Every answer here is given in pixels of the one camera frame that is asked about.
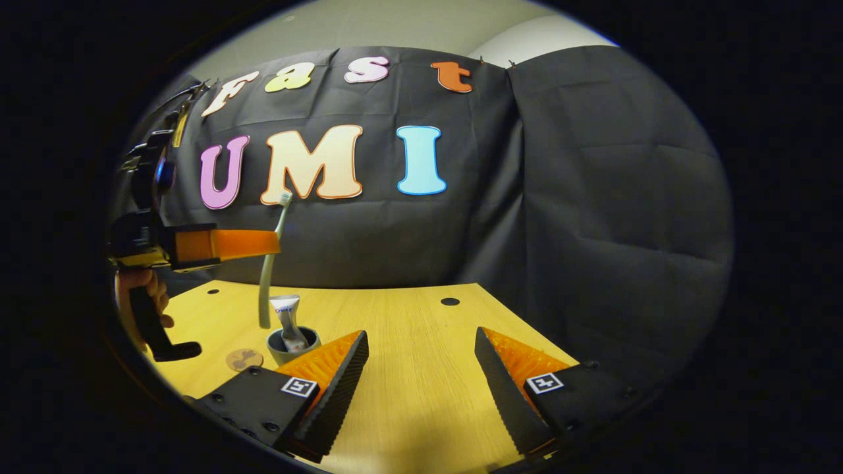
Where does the wooden desktop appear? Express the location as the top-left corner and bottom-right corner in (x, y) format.
(142, 282), (580, 474)

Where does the round brown cork coaster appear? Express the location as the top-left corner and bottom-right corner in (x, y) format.
(226, 348), (264, 373)

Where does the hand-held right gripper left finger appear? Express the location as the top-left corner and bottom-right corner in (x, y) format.
(194, 329), (369, 463)

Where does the white toothpaste tube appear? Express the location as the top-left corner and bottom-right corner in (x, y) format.
(270, 294), (310, 353)

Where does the pale grey toothbrush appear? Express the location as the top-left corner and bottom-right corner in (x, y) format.
(258, 191), (294, 330)

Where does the black backdrop cloth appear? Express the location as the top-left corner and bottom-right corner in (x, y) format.
(112, 46), (735, 396)

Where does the pale blue cup wooden handle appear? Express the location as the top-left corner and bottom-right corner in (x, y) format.
(266, 326), (322, 367)

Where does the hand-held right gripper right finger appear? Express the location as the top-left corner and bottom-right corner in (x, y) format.
(474, 327), (639, 458)

